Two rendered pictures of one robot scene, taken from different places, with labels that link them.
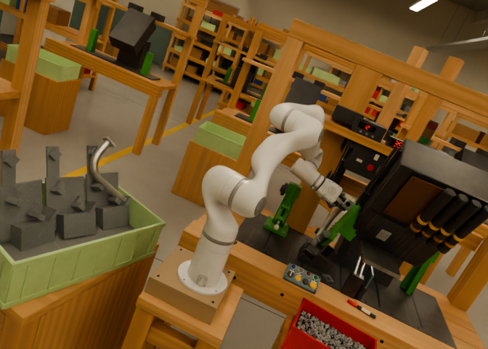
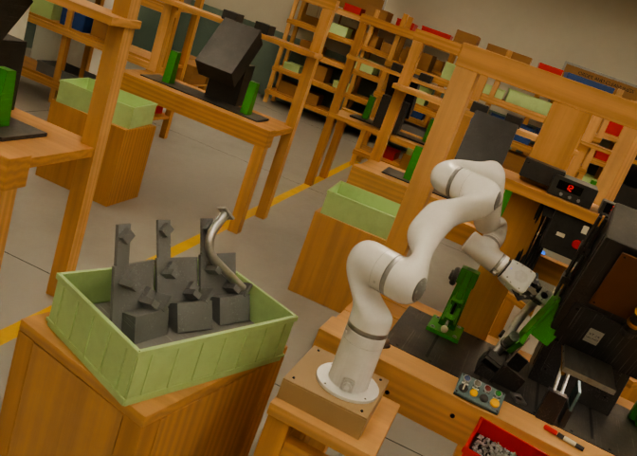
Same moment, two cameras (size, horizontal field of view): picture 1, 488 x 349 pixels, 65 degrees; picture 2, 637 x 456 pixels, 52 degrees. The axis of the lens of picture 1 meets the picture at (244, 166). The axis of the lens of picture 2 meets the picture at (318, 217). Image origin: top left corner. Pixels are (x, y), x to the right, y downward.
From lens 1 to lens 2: 0.50 m
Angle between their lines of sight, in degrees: 8
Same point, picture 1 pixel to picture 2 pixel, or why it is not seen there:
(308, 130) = (480, 195)
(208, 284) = (354, 391)
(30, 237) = (143, 328)
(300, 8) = not seen: outside the picture
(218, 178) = (368, 256)
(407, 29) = not seen: outside the picture
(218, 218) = (367, 304)
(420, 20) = not seen: outside the picture
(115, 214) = (234, 305)
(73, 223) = (188, 315)
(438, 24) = not seen: outside the picture
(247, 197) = (404, 278)
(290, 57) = (459, 95)
